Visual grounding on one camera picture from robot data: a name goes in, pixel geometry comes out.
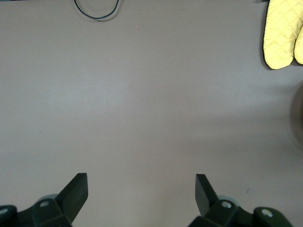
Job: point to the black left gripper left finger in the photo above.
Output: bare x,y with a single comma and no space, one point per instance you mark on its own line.
71,196

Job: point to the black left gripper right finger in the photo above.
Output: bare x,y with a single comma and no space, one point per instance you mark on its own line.
208,203

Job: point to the yellow quilted oven mitt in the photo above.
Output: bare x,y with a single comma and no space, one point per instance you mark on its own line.
279,35
300,47

